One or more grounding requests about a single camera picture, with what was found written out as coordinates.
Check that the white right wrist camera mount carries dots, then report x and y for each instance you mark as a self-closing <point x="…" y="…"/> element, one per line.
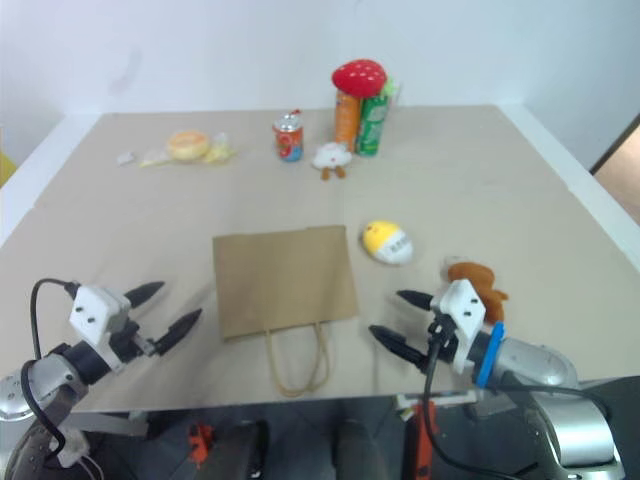
<point x="465" y="310"/>

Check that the orange drink can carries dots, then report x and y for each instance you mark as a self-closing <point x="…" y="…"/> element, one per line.
<point x="346" y="122"/>

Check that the long orange tool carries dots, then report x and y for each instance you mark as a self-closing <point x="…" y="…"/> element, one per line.
<point x="422" y="440"/>

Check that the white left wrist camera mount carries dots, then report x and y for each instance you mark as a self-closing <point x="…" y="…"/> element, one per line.
<point x="90" y="307"/>

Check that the orange bun toy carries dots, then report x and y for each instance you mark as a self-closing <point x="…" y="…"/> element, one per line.
<point x="187" y="145"/>

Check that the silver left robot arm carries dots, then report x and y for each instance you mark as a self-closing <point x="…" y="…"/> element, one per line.
<point x="46" y="374"/>

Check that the white cloud plush toy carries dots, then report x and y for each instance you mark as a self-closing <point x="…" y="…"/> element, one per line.
<point x="332" y="156"/>

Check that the red strawberry plush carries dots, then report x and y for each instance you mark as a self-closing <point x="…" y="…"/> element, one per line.
<point x="360" y="77"/>

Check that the brown plush toy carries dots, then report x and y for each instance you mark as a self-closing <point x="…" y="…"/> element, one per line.
<point x="471" y="274"/>

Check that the blue band on right wrist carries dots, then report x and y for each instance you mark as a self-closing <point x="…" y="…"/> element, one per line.
<point x="491" y="355"/>

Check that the orange tool with black parts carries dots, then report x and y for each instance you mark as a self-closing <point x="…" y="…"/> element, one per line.
<point x="200" y="442"/>

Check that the green drink can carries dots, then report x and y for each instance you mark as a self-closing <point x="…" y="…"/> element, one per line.
<point x="372" y="127"/>

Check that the green leafy plush piece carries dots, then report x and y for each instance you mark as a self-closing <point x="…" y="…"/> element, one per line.
<point x="392" y="90"/>

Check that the red soda can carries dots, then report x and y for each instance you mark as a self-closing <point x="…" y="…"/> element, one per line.
<point x="288" y="140"/>

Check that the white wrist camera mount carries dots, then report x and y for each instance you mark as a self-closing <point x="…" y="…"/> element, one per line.
<point x="90" y="307"/>
<point x="465" y="310"/>

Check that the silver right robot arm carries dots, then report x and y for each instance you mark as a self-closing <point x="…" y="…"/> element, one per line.
<point x="535" y="362"/>

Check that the clear yellowish plastic wrapper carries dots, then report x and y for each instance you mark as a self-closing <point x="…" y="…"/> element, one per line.
<point x="221" y="150"/>

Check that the yellow object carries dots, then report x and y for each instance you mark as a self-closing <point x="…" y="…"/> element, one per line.
<point x="6" y="169"/>

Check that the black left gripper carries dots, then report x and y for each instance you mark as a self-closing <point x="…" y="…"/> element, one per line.
<point x="127" y="342"/>

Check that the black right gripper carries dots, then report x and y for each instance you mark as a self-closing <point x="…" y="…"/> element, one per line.
<point x="442" y="345"/>

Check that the yellow chick egg plush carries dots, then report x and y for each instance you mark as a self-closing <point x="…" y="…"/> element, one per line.
<point x="387" y="242"/>

